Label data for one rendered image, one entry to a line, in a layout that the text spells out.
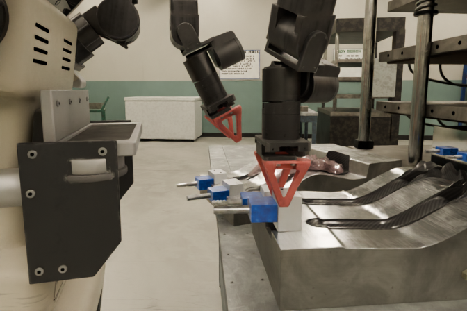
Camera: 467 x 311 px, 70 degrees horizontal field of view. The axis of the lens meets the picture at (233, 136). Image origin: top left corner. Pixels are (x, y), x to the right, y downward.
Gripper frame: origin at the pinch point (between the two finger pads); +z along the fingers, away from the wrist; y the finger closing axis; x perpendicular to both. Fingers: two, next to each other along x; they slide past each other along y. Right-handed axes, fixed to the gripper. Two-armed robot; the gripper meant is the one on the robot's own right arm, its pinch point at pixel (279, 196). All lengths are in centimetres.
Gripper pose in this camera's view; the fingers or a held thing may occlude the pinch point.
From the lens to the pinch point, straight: 53.2
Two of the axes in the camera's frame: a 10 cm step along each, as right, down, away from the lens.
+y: -0.9, -1.1, 9.9
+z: 0.0, 9.9, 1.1
